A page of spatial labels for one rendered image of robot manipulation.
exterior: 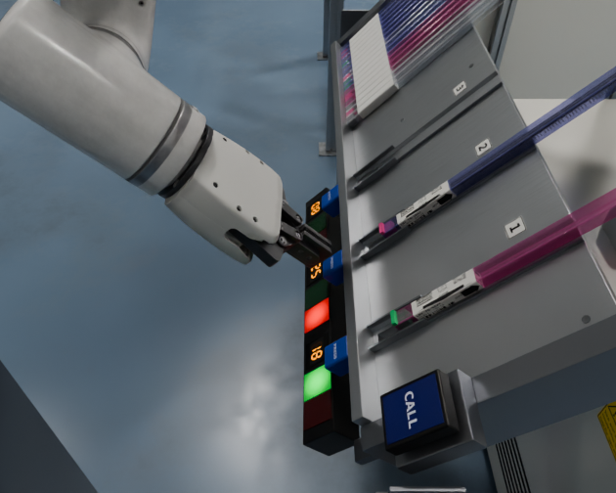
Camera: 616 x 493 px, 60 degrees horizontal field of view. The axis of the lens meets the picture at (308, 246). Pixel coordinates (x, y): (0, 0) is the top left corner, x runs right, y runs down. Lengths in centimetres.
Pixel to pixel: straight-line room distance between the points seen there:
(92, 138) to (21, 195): 155
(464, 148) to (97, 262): 127
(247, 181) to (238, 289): 100
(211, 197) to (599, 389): 31
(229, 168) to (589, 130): 70
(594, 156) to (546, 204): 52
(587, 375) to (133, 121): 36
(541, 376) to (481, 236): 14
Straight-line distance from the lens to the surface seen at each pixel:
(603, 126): 105
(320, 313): 57
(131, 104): 44
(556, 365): 36
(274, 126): 208
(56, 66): 43
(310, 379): 54
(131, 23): 53
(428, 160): 57
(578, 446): 83
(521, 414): 40
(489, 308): 42
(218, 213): 46
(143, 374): 136
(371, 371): 46
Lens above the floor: 111
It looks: 45 degrees down
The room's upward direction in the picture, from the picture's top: straight up
